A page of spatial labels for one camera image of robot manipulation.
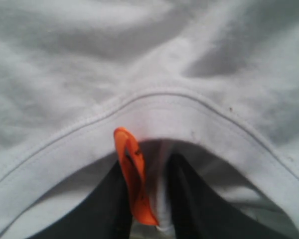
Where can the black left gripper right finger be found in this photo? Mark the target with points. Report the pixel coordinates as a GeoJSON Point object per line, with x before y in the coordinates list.
{"type": "Point", "coordinates": [221, 205]}

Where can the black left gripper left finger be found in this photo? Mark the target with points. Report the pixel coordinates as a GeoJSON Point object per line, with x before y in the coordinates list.
{"type": "Point", "coordinates": [104, 214]}

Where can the white t-shirt with red print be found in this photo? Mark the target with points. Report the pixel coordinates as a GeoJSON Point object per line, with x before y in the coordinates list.
{"type": "Point", "coordinates": [217, 80]}

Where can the orange collar label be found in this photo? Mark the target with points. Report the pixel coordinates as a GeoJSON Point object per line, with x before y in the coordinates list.
{"type": "Point", "coordinates": [132, 164]}

